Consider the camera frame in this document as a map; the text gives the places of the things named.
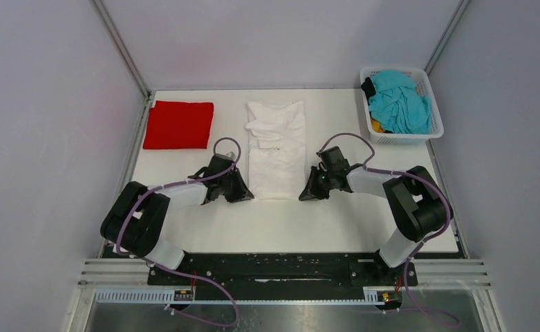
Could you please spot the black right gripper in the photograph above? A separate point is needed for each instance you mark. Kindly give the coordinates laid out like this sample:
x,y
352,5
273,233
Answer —
x,y
312,192

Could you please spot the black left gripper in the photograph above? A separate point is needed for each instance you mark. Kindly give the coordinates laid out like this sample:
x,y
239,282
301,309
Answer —
x,y
242,192

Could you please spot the white t shirt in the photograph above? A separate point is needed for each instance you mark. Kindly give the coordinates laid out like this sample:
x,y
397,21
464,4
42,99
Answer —
x,y
277,150

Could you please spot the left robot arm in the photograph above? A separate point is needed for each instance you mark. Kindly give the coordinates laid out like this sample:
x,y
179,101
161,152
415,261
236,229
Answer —
x,y
135,221

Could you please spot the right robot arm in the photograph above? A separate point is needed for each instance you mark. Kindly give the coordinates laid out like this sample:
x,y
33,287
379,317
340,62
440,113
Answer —
x,y
419,209

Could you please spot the yellow garment in basket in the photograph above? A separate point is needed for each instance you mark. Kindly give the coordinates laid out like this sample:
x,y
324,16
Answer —
x,y
376,126

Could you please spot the folded red t shirt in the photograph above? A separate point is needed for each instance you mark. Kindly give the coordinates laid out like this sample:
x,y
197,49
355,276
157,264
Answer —
x,y
178,125

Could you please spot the black garment in basket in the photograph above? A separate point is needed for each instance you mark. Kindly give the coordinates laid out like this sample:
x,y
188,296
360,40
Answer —
x,y
368,88

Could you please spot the turquoise t shirt in basket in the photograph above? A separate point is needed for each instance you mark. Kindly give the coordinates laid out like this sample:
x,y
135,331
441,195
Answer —
x,y
397,106

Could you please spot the white plastic laundry basket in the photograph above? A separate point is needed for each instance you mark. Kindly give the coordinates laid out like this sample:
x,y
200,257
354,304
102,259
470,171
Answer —
x,y
424,89

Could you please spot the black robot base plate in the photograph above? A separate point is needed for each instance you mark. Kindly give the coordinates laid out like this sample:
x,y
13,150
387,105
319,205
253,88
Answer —
x,y
297,276

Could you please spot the aluminium frame rail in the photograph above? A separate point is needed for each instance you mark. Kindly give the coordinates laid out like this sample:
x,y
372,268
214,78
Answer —
x,y
119,44

